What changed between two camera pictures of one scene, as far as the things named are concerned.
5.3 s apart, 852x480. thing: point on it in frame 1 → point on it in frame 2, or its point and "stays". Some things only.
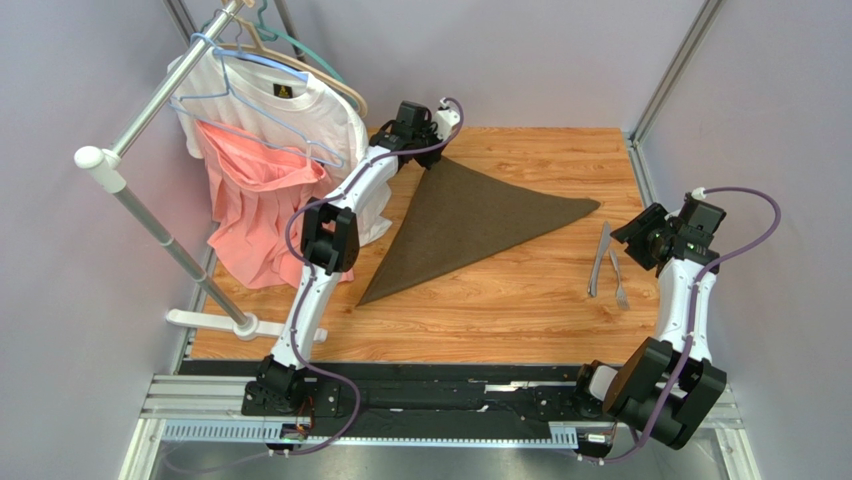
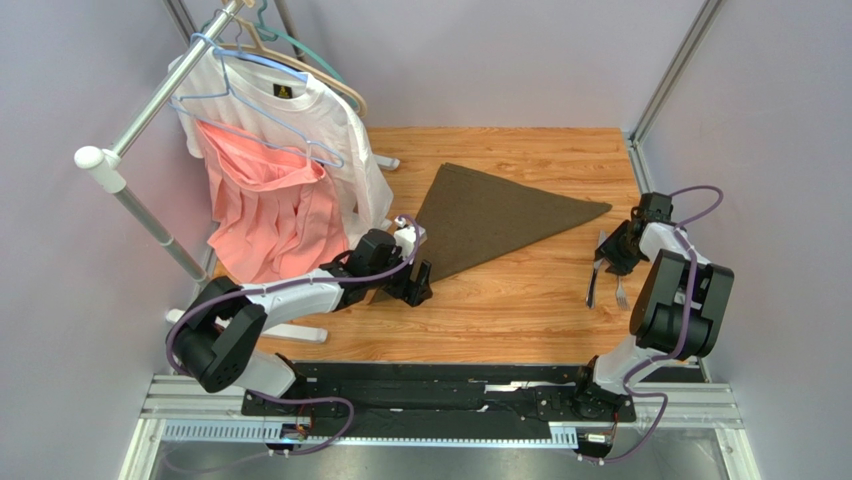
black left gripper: x=434 y=158 → x=414 y=293
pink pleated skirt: x=260 y=190 stays
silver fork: x=621 y=297 stays
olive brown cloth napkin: x=455 y=216 stays
